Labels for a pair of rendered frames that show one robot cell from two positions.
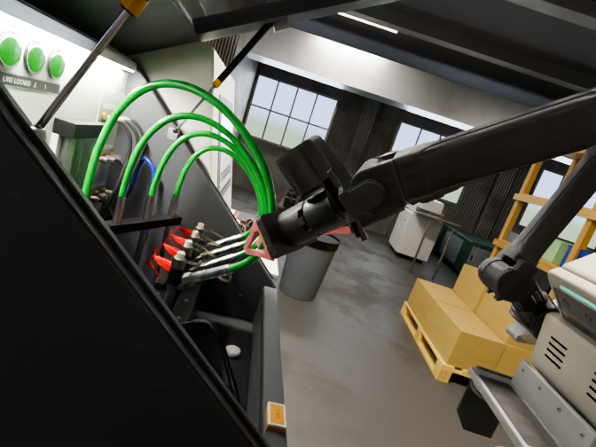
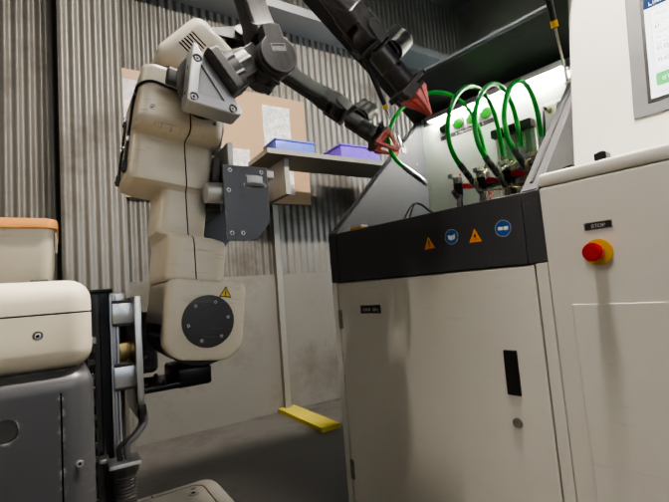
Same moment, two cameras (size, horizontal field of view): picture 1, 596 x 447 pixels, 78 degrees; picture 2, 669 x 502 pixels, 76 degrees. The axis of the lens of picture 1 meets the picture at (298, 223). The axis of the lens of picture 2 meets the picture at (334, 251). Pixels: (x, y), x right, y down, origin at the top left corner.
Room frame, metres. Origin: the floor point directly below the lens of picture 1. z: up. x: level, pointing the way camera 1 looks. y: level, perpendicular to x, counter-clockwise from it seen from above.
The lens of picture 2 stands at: (1.62, -0.87, 0.77)
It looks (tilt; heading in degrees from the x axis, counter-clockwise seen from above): 5 degrees up; 147
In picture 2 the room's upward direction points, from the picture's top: 5 degrees counter-clockwise
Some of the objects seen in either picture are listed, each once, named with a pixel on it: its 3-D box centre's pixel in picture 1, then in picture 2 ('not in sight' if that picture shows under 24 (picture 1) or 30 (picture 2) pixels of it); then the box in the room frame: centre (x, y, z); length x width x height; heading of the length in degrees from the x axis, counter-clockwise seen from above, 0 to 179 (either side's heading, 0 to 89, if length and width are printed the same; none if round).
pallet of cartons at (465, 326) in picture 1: (470, 318); not in sight; (3.23, -1.77, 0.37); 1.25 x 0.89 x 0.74; 177
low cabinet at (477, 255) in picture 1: (490, 261); not in sight; (7.34, -3.92, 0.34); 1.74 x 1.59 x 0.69; 90
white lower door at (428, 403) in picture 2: not in sight; (428, 403); (0.74, -0.05, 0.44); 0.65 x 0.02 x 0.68; 9
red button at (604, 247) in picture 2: not in sight; (594, 252); (1.19, 0.00, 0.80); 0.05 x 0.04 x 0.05; 9
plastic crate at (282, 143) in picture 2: not in sight; (289, 151); (-0.73, 0.36, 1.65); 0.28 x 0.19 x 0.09; 90
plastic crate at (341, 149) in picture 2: not in sight; (351, 157); (-0.73, 0.85, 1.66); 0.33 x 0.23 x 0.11; 90
